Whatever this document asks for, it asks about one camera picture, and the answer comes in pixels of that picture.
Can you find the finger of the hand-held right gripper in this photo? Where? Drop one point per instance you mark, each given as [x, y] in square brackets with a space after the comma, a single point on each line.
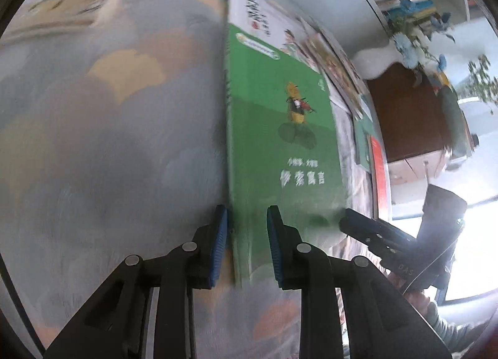
[373, 223]
[358, 234]

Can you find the artificial flower bouquet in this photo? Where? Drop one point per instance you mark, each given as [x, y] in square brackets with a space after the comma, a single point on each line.
[424, 40]

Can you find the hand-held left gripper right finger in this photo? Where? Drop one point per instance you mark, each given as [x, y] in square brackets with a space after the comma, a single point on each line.
[274, 246]

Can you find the person's right hand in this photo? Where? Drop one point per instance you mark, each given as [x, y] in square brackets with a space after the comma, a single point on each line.
[416, 300]

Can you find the teal book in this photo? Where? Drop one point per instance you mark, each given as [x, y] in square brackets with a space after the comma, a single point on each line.
[363, 137]

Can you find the brown wooden cabinet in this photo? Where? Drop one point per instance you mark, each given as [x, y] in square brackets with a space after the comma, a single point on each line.
[408, 118]

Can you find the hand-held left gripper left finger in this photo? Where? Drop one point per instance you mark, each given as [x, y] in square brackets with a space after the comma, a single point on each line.
[218, 246]

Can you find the green book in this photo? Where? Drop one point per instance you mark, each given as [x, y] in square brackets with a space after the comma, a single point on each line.
[280, 149]

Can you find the red book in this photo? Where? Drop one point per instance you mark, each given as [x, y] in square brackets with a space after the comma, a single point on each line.
[380, 176]

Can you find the white vase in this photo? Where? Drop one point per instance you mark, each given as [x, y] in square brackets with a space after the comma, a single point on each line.
[375, 59]

